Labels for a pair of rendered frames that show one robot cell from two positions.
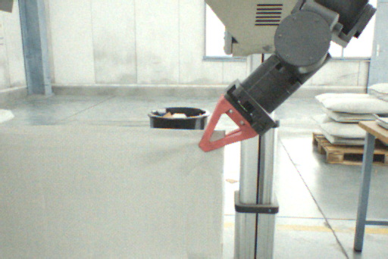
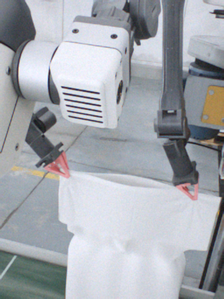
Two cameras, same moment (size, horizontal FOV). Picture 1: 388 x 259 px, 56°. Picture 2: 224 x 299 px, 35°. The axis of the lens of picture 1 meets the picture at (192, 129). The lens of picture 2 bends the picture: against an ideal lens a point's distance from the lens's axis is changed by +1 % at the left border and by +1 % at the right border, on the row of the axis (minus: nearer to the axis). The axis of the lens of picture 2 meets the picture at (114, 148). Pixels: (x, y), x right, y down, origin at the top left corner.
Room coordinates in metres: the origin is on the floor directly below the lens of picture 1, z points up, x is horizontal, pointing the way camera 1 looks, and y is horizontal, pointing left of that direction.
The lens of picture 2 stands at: (1.39, 0.22, 1.59)
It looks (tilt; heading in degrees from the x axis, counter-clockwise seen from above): 27 degrees down; 187
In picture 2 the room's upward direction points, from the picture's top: 6 degrees clockwise
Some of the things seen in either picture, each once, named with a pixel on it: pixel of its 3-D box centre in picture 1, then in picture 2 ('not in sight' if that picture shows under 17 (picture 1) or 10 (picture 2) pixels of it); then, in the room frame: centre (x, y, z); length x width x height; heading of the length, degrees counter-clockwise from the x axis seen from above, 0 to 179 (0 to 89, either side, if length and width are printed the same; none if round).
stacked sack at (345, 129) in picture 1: (357, 129); not in sight; (3.60, -1.66, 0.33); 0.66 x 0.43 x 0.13; 85
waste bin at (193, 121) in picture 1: (179, 152); not in sight; (2.78, 0.11, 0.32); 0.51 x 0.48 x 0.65; 175
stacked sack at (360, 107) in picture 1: (358, 104); not in sight; (3.64, -1.66, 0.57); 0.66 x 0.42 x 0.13; 78
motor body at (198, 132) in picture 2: not in sight; (204, 101); (0.18, 0.38, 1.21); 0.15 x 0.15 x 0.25
